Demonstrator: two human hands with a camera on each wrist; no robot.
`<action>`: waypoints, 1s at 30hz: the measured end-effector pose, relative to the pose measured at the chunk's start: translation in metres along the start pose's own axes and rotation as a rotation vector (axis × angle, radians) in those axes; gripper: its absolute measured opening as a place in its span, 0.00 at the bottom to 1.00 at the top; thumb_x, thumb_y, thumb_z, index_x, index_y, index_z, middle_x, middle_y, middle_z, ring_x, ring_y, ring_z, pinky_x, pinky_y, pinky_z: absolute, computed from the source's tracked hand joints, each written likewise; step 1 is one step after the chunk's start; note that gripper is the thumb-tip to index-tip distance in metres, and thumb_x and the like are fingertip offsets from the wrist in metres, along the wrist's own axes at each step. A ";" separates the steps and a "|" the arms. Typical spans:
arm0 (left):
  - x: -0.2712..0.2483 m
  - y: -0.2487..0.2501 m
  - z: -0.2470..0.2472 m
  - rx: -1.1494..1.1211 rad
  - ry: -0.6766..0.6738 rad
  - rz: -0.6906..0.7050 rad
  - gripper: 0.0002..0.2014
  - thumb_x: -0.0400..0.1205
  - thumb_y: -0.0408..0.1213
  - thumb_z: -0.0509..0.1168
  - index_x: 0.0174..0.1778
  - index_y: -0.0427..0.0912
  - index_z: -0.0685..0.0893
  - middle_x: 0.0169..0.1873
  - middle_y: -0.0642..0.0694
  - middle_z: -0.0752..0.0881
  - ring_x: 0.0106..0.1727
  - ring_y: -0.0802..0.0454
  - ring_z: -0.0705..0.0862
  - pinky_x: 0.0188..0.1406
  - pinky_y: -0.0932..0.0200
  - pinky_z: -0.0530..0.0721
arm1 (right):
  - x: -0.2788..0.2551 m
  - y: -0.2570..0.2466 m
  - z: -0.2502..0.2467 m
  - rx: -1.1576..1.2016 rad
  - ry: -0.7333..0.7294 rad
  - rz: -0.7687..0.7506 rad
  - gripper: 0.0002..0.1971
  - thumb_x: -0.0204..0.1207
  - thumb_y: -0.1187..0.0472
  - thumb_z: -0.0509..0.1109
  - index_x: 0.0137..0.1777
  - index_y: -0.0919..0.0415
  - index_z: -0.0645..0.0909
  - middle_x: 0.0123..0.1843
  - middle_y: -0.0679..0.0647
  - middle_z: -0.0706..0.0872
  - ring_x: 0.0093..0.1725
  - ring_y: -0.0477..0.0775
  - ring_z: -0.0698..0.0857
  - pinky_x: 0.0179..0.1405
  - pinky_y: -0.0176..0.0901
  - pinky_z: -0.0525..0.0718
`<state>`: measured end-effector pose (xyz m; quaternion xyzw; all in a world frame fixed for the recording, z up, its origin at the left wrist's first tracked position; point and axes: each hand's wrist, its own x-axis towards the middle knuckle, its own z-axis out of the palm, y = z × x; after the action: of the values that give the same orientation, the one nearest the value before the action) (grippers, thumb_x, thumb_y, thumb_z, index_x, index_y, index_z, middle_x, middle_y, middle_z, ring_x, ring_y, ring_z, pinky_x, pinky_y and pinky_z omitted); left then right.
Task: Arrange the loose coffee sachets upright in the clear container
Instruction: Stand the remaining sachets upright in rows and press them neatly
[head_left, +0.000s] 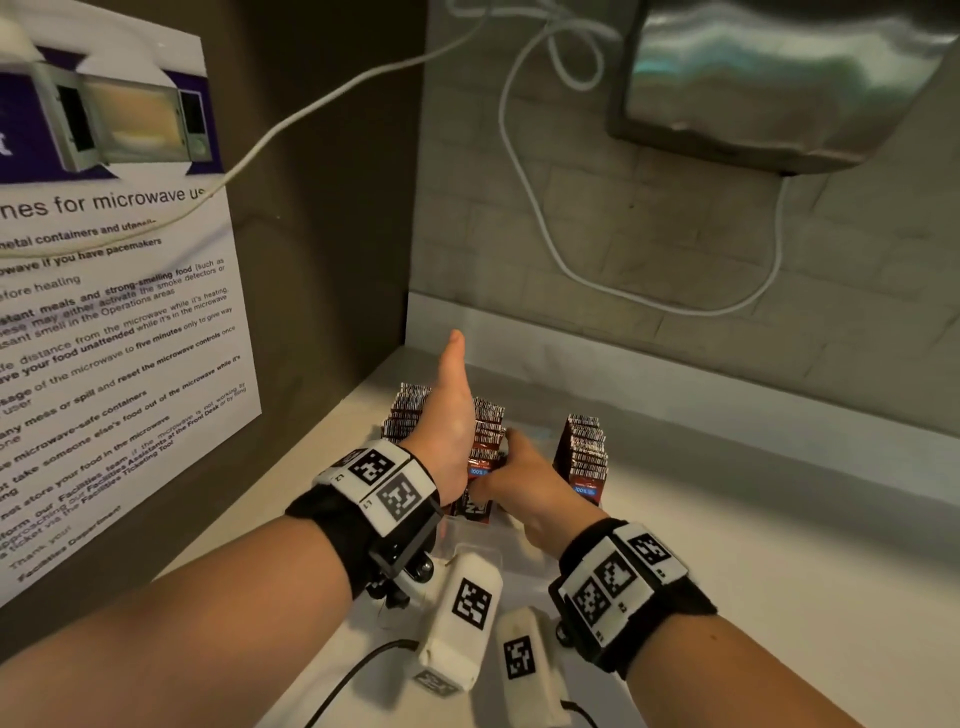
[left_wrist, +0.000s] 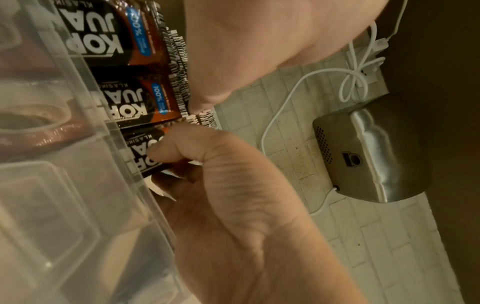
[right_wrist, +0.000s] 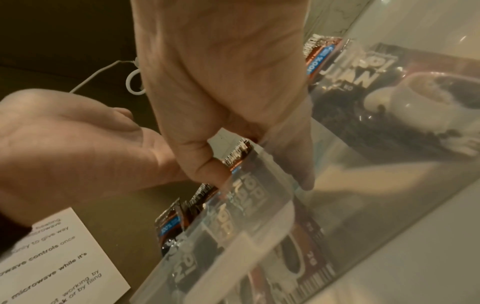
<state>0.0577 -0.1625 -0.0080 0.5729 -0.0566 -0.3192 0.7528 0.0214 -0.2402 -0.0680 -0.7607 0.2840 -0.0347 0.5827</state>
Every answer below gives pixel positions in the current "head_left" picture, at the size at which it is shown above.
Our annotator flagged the row of red packets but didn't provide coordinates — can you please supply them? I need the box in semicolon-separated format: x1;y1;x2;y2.
553;412;610;508
448;397;510;526
381;382;435;451

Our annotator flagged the person's left forearm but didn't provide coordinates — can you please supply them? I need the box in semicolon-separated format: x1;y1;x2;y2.
0;516;355;728

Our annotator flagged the looped white power cable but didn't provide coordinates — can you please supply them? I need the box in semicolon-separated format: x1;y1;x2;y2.
448;0;789;318

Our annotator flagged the white printed wall poster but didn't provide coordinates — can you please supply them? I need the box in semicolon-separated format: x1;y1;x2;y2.
0;0;264;610

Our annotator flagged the white wrist camera with marker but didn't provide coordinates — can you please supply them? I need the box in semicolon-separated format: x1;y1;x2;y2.
405;551;505;696
495;607;573;728

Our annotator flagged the stainless steel wall appliance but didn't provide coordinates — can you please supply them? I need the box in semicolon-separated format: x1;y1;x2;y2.
606;0;960;178

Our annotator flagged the person's right forearm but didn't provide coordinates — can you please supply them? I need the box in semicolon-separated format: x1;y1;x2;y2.
622;609;867;728

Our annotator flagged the person's right hand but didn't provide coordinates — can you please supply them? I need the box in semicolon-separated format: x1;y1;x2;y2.
471;429;607;561

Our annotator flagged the person's left hand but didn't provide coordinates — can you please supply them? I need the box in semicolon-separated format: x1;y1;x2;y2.
401;330;478;508

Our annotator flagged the black wristband with marker tags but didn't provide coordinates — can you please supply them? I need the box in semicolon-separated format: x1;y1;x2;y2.
547;517;719;681
285;438;445;603

